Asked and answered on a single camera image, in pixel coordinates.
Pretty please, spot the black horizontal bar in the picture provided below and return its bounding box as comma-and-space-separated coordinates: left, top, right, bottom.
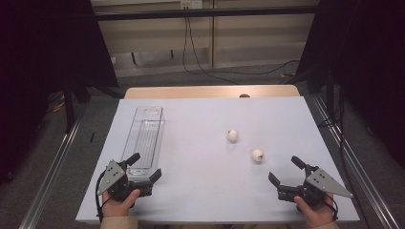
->
95, 6, 319, 22

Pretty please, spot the black curtain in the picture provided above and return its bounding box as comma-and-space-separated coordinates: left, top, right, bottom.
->
0, 0, 119, 185
297, 0, 405, 166

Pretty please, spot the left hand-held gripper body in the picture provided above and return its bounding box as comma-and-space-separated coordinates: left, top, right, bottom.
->
96, 159, 154, 203

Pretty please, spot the black stand leg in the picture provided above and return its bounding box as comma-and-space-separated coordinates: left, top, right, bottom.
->
62, 79, 78, 134

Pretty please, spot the white table mat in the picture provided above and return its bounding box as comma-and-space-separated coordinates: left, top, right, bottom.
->
75, 96, 361, 223

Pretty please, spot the clear plastic tray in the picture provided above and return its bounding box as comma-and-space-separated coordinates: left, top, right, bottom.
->
118, 105, 166, 184

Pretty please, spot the black floor cable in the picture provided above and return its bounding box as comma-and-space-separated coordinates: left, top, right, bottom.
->
318, 92, 354, 192

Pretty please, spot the white wall socket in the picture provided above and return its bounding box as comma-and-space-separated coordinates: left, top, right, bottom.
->
180, 0, 203, 10

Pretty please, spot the right hand-held gripper black cable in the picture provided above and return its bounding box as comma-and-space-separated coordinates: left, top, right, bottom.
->
324, 194, 339, 222

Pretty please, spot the person's left hand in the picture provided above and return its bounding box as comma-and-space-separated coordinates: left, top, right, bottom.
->
101, 188, 141, 219

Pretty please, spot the aluminium floor rail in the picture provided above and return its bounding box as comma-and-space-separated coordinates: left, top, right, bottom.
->
18, 104, 87, 229
309, 94, 400, 229

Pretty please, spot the black hanging cable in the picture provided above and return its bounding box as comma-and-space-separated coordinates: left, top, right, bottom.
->
181, 17, 240, 86
187, 17, 300, 76

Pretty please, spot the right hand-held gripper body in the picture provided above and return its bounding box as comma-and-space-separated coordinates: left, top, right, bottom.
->
276, 163, 354, 211

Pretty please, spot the yellow floor cable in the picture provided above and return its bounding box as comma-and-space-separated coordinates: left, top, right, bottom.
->
47, 92, 69, 115

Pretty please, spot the person's right hand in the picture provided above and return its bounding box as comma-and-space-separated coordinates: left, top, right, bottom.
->
293, 192, 338, 228

